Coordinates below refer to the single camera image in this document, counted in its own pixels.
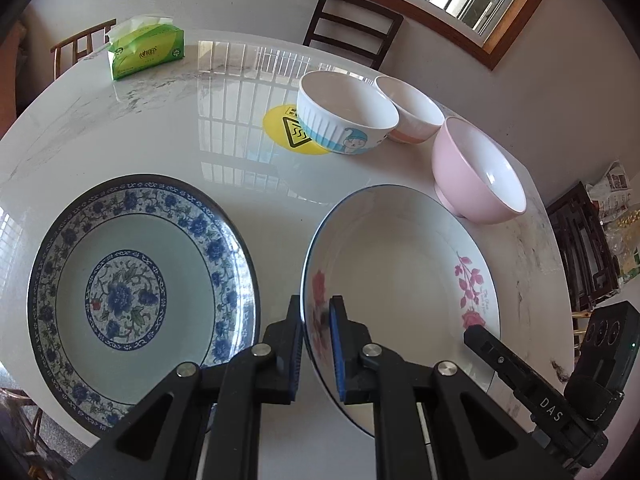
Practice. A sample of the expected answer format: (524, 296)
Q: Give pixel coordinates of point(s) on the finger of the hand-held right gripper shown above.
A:
(515, 375)

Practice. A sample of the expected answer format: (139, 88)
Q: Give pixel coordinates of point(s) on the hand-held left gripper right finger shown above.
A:
(338, 350)

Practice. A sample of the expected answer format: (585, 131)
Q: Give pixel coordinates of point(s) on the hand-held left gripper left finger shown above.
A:
(297, 355)

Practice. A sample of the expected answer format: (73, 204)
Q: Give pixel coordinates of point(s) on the white plate with pink flowers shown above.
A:
(400, 270)

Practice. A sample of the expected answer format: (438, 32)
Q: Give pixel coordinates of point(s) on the blue floral patterned plate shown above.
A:
(125, 300)

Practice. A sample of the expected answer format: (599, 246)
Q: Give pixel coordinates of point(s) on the ribbed white cartoon bowl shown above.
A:
(345, 105)

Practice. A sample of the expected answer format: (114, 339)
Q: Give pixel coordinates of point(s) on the white bowl with pink base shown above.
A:
(415, 110)

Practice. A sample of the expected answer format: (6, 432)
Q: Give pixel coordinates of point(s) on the clear bag with yellow contents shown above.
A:
(627, 250)

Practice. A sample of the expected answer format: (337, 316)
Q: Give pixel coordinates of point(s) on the dark carved wooden furniture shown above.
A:
(582, 250)

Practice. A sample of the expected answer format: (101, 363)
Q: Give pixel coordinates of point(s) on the crumpled newspaper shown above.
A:
(617, 187)

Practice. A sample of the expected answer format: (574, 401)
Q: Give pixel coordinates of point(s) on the round yellow warning sticker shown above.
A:
(277, 127)

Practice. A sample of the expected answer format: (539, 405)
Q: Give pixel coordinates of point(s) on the dark wooden chair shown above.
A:
(350, 25)

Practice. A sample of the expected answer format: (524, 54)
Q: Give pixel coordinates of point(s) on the green tissue pack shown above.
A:
(145, 52)

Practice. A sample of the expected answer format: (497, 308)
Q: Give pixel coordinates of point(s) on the light wooden chair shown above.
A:
(75, 45)

